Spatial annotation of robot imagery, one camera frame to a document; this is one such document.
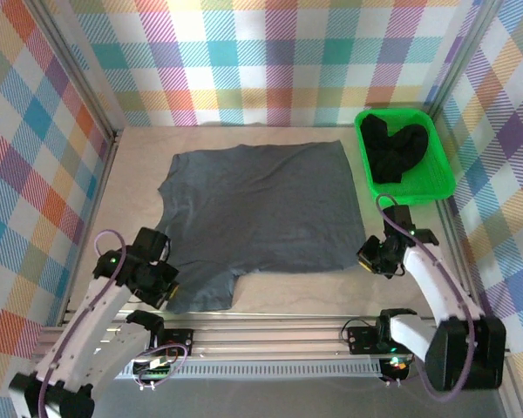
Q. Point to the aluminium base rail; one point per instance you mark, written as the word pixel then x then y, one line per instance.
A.
pixel 266 339

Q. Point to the green plastic tray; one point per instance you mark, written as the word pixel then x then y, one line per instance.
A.
pixel 438 174

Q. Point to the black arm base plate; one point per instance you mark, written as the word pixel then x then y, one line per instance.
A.
pixel 362 339
pixel 181 339

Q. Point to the aluminium table side rail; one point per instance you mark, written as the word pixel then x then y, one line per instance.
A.
pixel 106 174
pixel 448 217

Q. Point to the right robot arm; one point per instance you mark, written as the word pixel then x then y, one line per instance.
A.
pixel 444 287

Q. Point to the black t-shirt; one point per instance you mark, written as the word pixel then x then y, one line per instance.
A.
pixel 392 152

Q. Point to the grey t-shirt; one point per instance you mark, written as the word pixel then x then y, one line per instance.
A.
pixel 261 204

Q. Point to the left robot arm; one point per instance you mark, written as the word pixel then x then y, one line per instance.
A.
pixel 91 322

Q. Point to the aluminium frame post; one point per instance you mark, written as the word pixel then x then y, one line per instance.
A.
pixel 76 72
pixel 462 56

